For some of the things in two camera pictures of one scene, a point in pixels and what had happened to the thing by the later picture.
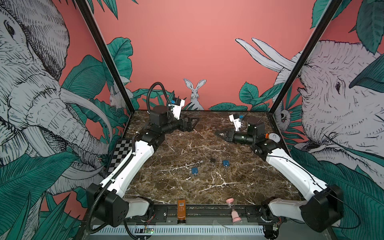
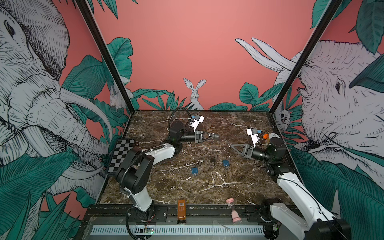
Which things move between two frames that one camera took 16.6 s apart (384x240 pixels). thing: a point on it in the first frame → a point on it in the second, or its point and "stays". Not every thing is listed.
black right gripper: [231, 133] → [249, 151]
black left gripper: [190, 127] → [198, 136]
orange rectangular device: [181, 211] stays
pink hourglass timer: [235, 216] stays
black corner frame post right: [305, 53] stays
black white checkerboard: [122, 148] stays
